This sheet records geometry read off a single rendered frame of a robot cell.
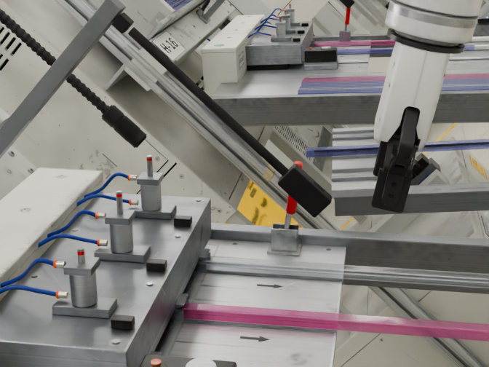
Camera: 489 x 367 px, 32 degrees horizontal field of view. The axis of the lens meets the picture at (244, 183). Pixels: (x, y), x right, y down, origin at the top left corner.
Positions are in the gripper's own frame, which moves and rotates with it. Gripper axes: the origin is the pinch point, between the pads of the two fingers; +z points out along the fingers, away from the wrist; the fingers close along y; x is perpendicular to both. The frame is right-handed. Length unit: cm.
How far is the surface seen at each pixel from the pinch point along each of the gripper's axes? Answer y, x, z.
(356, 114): -85, -3, 17
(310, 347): 15.3, -4.5, 11.8
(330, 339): 13.6, -2.8, 11.5
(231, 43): -110, -34, 13
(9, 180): -6.4, -43.0, 12.1
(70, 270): 23.3, -25.4, 5.1
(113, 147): -85, -52, 35
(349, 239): -7.9, -2.2, 10.4
